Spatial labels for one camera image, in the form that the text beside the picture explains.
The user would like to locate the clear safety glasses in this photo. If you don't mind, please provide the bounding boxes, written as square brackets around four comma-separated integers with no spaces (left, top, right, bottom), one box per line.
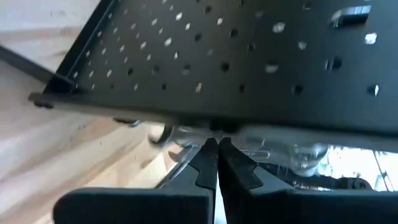
[113,117,374,191]

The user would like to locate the black perforated pegboard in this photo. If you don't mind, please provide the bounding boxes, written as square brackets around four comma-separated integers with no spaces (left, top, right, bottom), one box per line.
[27,0,398,154]

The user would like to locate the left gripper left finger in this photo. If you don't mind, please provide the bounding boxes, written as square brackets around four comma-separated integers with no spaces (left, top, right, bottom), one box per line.
[157,138,219,191]

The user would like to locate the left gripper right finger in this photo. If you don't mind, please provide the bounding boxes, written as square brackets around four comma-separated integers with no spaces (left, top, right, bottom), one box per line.
[218,136,295,191]

